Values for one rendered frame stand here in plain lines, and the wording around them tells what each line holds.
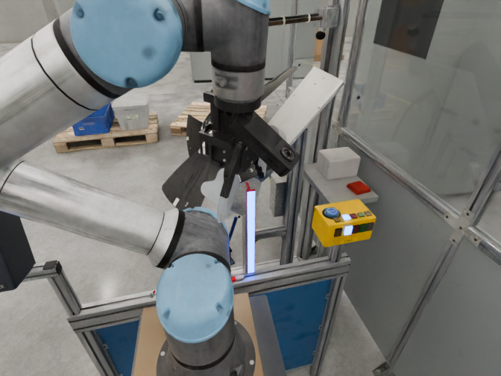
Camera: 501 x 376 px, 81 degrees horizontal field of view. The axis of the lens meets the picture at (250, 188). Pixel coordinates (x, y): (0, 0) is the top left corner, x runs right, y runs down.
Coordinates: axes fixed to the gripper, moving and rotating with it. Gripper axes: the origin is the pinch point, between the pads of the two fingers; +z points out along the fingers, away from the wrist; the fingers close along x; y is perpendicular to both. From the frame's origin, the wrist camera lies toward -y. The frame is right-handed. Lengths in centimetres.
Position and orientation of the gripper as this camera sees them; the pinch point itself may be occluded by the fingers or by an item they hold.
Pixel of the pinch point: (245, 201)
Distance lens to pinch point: 55.4
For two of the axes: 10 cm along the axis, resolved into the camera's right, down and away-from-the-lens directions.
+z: -0.4, 7.7, 6.3
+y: -8.7, -3.4, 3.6
